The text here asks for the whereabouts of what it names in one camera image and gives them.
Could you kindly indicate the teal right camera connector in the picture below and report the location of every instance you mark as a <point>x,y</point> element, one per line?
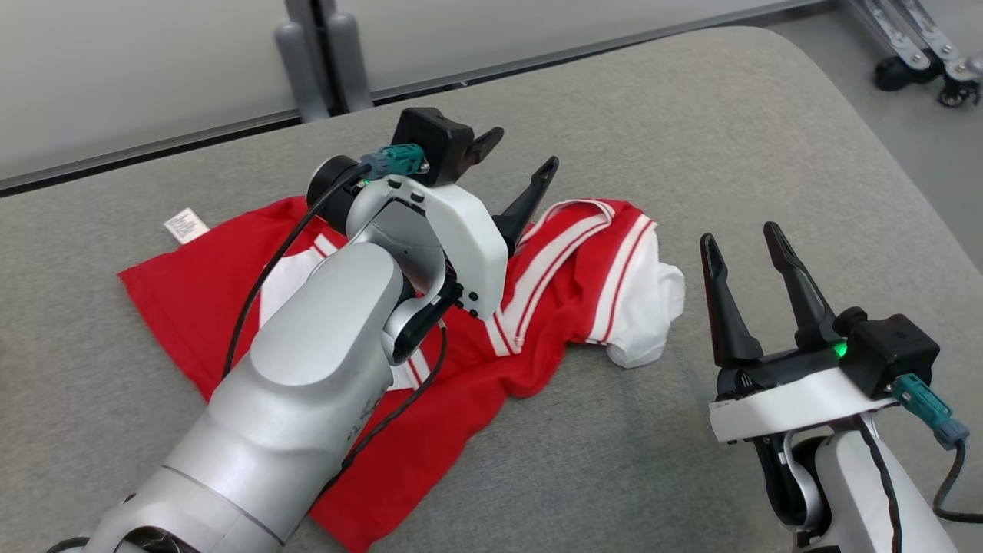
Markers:
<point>925,407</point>

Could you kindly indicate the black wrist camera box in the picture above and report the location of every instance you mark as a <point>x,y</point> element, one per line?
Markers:
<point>891,349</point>
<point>430,138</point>

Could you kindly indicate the red white polo shirt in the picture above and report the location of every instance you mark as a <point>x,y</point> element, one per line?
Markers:
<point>192,292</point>

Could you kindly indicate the grey wheeled stand base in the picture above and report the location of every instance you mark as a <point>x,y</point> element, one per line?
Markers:
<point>914,46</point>

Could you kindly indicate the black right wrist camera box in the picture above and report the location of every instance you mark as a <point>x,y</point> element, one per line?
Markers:
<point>891,349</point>

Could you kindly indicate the teal camera connector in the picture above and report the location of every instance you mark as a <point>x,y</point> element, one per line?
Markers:
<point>925,407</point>
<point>399,160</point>

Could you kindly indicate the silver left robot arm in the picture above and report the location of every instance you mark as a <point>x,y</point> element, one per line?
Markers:
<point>307,369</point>

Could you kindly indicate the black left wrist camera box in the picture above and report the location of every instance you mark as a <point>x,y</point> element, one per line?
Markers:
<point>430,138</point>

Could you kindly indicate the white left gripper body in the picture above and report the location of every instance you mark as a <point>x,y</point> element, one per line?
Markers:
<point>468,230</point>

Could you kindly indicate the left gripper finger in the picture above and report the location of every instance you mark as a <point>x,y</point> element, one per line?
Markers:
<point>530,201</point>
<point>484,144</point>

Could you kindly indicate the teal left camera connector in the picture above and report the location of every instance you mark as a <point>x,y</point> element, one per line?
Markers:
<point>399,160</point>

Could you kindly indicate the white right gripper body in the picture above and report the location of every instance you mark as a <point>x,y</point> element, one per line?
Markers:
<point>791,403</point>

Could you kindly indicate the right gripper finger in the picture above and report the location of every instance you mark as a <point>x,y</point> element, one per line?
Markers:
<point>726,315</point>
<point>802,296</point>

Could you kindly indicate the grey partition post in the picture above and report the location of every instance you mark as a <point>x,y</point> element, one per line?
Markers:
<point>301,69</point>

